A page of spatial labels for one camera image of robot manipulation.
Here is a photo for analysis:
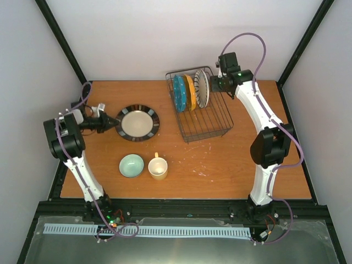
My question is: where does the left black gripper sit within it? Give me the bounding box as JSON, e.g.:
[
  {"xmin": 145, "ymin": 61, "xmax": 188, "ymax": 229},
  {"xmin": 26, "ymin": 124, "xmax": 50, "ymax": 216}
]
[{"xmin": 78, "ymin": 112, "xmax": 118, "ymax": 133}]

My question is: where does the white blue striped plate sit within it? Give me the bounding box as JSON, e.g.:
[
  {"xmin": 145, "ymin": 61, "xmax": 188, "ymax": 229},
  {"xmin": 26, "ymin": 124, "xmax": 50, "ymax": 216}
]
[{"xmin": 194, "ymin": 69, "xmax": 210, "ymax": 108}]

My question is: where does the black bottom plate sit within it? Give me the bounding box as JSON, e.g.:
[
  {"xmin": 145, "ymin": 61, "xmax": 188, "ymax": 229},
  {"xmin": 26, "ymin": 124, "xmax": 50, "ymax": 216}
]
[{"xmin": 115, "ymin": 104, "xmax": 160, "ymax": 142}]

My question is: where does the orange polka dot plate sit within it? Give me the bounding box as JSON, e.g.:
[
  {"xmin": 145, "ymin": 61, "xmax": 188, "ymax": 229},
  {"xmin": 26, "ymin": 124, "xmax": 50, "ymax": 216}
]
[{"xmin": 183, "ymin": 74, "xmax": 197, "ymax": 112}]

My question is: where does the dark wire dish rack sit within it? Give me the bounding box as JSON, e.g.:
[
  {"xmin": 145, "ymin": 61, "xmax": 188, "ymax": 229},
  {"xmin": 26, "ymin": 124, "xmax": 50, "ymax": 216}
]
[{"xmin": 166, "ymin": 66, "xmax": 234, "ymax": 143}]

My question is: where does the teal polka dot plate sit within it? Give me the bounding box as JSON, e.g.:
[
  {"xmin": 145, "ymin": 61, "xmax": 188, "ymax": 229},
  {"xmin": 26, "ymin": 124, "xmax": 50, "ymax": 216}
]
[{"xmin": 173, "ymin": 75, "xmax": 187, "ymax": 113}]

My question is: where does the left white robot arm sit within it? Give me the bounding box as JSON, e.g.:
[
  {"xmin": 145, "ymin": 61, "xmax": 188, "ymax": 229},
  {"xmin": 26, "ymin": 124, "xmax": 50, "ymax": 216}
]
[{"xmin": 43, "ymin": 102, "xmax": 118, "ymax": 222}]

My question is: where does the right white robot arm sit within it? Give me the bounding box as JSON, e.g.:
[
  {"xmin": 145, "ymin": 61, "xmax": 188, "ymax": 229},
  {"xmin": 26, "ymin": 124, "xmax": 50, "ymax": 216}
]
[{"xmin": 211, "ymin": 52, "xmax": 293, "ymax": 223}]

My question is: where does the light green ceramic bowl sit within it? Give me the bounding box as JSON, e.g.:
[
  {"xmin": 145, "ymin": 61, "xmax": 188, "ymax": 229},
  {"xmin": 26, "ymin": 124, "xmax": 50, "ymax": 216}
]
[{"xmin": 119, "ymin": 154, "xmax": 144, "ymax": 178}]

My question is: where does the cream yellow mug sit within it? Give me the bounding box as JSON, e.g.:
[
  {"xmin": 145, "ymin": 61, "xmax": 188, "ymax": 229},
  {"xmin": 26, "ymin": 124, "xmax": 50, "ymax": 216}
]
[{"xmin": 148, "ymin": 152, "xmax": 168, "ymax": 180}]

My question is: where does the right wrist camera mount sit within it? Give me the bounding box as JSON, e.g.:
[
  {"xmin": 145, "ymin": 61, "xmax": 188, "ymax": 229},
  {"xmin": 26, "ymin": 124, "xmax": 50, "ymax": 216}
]
[{"xmin": 215, "ymin": 61, "xmax": 223, "ymax": 78}]

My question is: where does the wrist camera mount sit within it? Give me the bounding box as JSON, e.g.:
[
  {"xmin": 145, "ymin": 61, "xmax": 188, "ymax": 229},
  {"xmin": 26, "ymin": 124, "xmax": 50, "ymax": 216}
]
[
  {"xmin": 215, "ymin": 61, "xmax": 223, "ymax": 78},
  {"xmin": 91, "ymin": 103, "xmax": 106, "ymax": 118}
]

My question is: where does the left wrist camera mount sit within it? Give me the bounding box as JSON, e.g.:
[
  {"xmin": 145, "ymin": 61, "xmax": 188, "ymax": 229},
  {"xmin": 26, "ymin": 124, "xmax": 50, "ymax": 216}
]
[{"xmin": 91, "ymin": 103, "xmax": 106, "ymax": 118}]

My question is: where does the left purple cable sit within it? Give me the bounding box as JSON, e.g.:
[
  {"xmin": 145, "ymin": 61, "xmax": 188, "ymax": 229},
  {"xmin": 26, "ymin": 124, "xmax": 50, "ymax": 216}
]
[{"xmin": 54, "ymin": 81, "xmax": 140, "ymax": 239}]

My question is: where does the purple cable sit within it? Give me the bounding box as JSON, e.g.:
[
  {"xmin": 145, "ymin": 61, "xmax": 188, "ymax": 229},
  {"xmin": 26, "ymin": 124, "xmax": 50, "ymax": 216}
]
[
  {"xmin": 221, "ymin": 32, "xmax": 305, "ymax": 245},
  {"xmin": 54, "ymin": 81, "xmax": 140, "ymax": 239}
]

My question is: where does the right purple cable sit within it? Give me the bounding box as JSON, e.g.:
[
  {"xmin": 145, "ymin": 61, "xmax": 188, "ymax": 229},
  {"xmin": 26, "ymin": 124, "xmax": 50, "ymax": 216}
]
[{"xmin": 221, "ymin": 32, "xmax": 305, "ymax": 245}]

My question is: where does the light blue slotted cable duct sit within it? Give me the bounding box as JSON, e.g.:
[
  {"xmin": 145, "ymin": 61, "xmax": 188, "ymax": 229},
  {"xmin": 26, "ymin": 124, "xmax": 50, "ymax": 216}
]
[{"xmin": 42, "ymin": 223, "xmax": 251, "ymax": 240}]

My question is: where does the right black frame post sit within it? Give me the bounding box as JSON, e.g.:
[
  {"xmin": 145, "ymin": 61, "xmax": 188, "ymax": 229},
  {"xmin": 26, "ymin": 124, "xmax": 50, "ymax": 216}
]
[{"xmin": 277, "ymin": 0, "xmax": 336, "ymax": 86}]

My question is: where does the black frame post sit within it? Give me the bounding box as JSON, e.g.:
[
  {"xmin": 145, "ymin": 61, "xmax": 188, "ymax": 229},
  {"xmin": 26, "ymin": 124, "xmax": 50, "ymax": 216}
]
[
  {"xmin": 35, "ymin": 0, "xmax": 87, "ymax": 85},
  {"xmin": 277, "ymin": 0, "xmax": 336, "ymax": 86}
]

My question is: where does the left black frame post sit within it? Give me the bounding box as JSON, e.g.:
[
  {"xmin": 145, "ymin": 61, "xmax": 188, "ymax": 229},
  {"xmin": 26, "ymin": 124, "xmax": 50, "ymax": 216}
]
[{"xmin": 35, "ymin": 0, "xmax": 87, "ymax": 85}]

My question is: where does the black aluminium frame base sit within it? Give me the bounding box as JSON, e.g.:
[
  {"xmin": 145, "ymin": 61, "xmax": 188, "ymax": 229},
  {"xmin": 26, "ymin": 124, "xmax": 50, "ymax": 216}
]
[{"xmin": 18, "ymin": 164, "xmax": 346, "ymax": 263}]

